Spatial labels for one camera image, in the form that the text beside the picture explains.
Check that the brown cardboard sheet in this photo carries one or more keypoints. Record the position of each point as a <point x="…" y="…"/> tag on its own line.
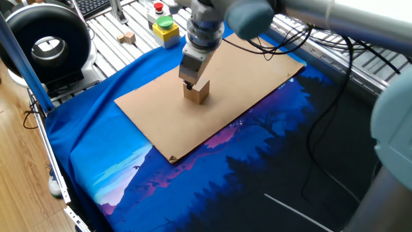
<point x="199" y="129"/>

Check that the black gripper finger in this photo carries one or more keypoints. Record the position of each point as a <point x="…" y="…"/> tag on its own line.
<point x="188" y="85"/>

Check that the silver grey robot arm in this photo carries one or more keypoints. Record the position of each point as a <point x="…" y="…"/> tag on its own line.
<point x="354" y="24"/>

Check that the yellow box green button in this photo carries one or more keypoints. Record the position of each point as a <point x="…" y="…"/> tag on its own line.
<point x="165" y="33"/>

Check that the white shoe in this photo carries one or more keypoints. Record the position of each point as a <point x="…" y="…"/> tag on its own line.
<point x="54" y="188"/>

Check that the blue metal pole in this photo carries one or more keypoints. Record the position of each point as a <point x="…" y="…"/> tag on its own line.
<point x="25" y="67"/>

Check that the black keyboard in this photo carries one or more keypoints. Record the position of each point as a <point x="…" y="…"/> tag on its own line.
<point x="93" y="6"/>

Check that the aluminium table frame rail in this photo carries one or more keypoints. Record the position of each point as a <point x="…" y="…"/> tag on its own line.
<point x="64" y="193"/>

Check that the blue landscape print cloth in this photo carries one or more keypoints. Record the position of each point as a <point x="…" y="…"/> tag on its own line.
<point x="106" y="135"/>

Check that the grey box red button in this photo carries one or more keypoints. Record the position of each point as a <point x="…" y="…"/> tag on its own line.
<point x="158" y="14"/>

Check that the small wooden cube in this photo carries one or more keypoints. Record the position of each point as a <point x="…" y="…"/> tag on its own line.
<point x="130" y="38"/>

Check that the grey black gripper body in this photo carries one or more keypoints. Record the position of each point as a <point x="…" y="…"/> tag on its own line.
<point x="194" y="66"/>

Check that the tiny wooden cube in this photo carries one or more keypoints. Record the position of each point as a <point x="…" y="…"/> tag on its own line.
<point x="120" y="39"/>

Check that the aluminium bracket post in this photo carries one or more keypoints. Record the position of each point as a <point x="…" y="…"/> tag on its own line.
<point x="118" y="13"/>

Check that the grey aluminium side rail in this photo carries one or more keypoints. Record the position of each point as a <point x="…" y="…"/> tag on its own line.
<point x="338" y="69"/>

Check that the large wooden block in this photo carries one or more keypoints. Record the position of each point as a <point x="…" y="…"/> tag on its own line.
<point x="198" y="93"/>

